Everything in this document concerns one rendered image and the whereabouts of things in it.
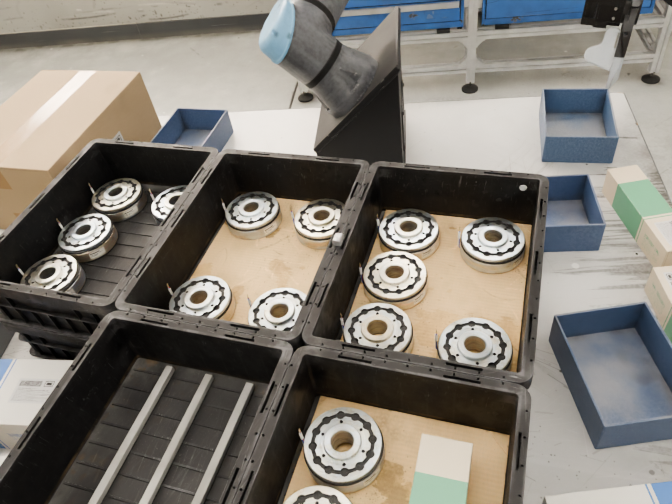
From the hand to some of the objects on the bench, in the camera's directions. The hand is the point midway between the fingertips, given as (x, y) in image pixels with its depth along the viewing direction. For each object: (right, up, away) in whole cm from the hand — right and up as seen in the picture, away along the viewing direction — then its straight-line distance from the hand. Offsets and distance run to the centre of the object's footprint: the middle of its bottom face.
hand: (618, 64), depth 98 cm
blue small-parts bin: (-86, -6, +54) cm, 101 cm away
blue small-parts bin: (+8, -5, +38) cm, 39 cm away
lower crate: (-87, -40, +21) cm, 98 cm away
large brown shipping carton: (-114, -13, +52) cm, 126 cm away
